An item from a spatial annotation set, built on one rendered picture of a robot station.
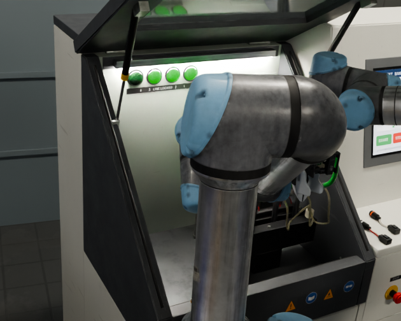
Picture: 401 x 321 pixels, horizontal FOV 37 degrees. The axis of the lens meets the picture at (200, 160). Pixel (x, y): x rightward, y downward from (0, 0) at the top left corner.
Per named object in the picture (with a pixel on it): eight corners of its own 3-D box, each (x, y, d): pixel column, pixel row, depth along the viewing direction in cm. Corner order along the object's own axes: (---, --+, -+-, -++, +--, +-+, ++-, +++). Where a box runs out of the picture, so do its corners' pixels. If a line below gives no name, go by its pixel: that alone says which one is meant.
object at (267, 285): (169, 367, 153) (172, 317, 146) (162, 355, 156) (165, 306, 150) (356, 306, 181) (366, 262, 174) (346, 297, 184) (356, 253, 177)
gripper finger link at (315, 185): (313, 209, 142) (319, 174, 138) (298, 198, 146) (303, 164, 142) (323, 207, 143) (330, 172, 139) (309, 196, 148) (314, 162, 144)
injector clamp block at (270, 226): (219, 283, 179) (223, 240, 173) (203, 265, 187) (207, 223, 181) (310, 258, 195) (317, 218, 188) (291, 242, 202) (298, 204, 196)
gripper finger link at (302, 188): (302, 212, 140) (309, 177, 136) (288, 200, 145) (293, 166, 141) (313, 209, 142) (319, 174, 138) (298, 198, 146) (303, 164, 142)
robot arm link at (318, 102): (375, 64, 82) (280, 161, 129) (297, 60, 81) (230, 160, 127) (384, 144, 79) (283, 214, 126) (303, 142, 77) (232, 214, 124)
